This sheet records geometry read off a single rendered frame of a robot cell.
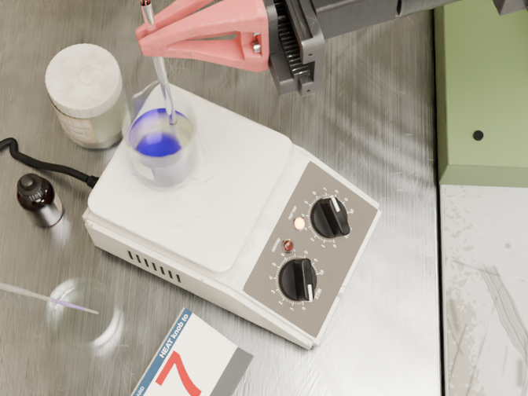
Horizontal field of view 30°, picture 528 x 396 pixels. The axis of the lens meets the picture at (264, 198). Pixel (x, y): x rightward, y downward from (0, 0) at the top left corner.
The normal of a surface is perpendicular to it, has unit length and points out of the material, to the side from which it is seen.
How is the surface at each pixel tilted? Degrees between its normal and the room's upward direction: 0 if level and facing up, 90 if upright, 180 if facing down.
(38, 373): 0
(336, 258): 30
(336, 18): 90
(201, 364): 40
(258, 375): 0
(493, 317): 0
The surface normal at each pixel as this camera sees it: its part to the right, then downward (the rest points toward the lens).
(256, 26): -0.06, 0.94
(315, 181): 0.45, -0.10
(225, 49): 0.33, -0.43
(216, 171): 0.00, -0.36
